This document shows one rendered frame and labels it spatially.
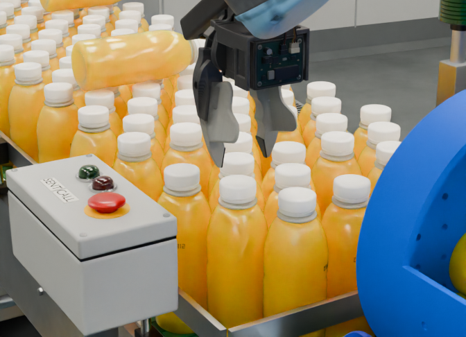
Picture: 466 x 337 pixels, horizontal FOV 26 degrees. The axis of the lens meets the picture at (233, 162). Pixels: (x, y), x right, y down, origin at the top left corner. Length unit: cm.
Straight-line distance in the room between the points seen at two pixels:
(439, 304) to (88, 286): 32
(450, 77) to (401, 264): 68
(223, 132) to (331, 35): 474
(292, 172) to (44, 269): 28
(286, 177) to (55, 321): 47
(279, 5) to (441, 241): 29
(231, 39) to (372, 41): 491
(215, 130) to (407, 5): 498
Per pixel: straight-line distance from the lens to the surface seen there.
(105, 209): 95
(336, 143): 118
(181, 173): 108
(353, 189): 105
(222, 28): 97
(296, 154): 115
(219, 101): 100
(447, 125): 86
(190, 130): 121
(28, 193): 102
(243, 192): 105
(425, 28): 605
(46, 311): 145
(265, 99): 104
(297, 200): 102
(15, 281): 156
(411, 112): 481
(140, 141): 118
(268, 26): 78
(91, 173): 104
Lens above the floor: 149
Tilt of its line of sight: 21 degrees down
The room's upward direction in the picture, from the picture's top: straight up
